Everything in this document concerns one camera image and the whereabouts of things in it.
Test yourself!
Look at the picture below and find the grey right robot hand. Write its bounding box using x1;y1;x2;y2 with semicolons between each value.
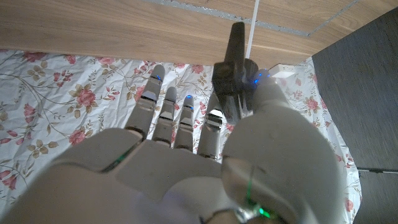
0;64;346;224

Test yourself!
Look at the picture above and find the black spray nozzle white tube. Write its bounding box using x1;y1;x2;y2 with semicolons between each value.
211;0;261;126

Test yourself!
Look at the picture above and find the floral backdrop cloth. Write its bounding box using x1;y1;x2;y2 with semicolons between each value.
0;49;363;224

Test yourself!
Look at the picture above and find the white power strip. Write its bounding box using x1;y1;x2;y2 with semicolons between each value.
269;63;296;79

